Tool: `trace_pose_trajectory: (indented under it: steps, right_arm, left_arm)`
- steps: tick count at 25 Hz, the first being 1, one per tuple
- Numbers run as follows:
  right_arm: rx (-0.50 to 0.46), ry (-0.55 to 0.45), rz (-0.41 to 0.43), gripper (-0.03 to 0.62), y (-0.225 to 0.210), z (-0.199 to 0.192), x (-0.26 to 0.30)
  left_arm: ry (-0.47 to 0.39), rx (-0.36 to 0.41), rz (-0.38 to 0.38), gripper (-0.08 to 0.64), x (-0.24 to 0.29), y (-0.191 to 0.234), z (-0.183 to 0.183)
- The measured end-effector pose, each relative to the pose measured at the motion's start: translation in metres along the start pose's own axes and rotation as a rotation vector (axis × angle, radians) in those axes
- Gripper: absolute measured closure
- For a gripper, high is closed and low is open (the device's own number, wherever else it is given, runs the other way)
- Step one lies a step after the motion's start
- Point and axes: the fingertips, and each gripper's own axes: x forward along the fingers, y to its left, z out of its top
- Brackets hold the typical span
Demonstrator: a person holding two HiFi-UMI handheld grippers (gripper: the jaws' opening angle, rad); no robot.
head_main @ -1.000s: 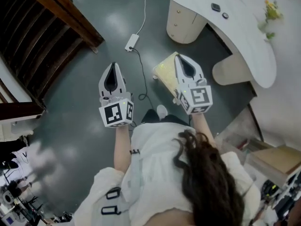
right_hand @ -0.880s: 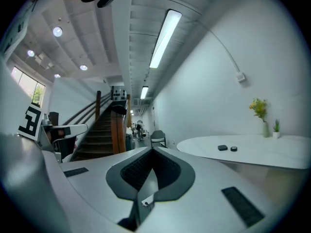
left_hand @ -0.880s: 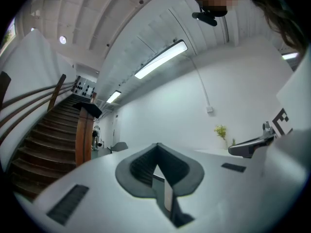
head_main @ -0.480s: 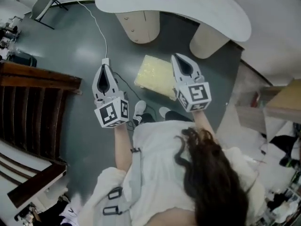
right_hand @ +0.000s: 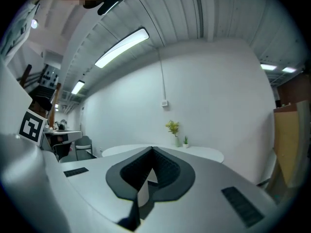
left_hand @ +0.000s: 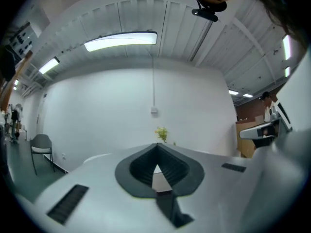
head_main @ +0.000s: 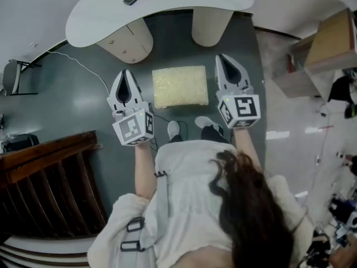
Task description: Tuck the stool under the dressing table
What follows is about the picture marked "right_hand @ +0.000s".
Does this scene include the grey wall conduit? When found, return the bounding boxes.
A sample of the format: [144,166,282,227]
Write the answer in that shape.
[157,47,167,101]

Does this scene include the wooden shelf unit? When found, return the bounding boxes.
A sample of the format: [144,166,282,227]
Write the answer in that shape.
[272,100,311,189]

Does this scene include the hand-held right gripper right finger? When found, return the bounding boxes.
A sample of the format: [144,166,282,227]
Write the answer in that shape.
[139,146,277,233]

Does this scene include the long rounded ceiling light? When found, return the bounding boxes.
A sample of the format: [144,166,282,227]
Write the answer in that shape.
[94,27,149,69]

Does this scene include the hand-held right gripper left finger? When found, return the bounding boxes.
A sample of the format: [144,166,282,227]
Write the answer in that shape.
[59,146,154,232]

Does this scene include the black head camera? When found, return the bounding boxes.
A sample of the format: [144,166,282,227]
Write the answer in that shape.
[83,0,124,16]

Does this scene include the white curved vanity desk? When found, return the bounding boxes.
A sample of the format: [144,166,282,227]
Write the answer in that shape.
[101,143,225,207]

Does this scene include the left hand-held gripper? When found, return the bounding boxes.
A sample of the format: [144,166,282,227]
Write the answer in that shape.
[0,56,47,147]

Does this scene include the grey chair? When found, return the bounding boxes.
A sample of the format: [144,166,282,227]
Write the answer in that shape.
[74,135,95,161]

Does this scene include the vase of yellow flowers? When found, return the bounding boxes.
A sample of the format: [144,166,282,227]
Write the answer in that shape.
[165,120,182,148]

